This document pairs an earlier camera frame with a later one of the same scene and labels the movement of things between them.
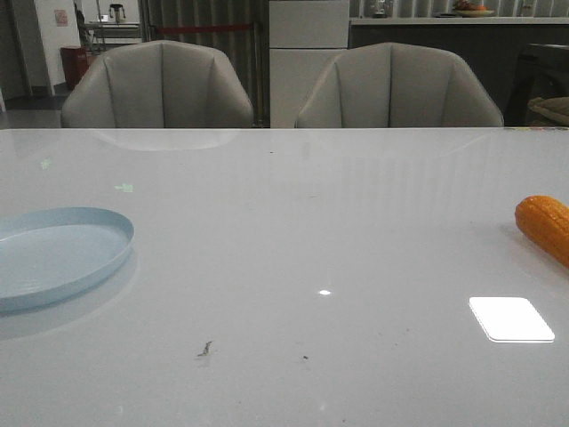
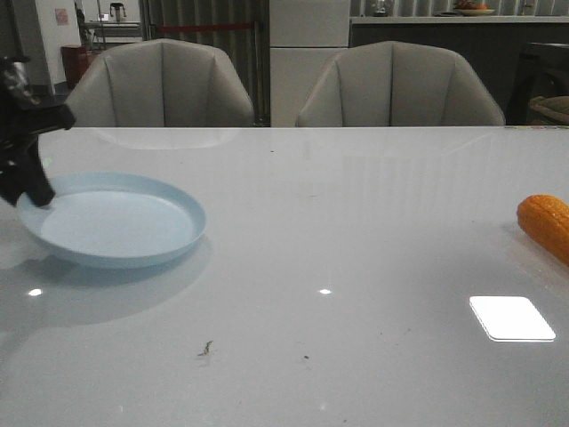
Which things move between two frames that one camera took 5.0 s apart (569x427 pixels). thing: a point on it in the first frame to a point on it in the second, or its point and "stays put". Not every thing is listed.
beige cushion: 556,107 stays put
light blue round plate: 49,252 to 115,217
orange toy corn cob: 545,221 stays put
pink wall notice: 61,17 stays put
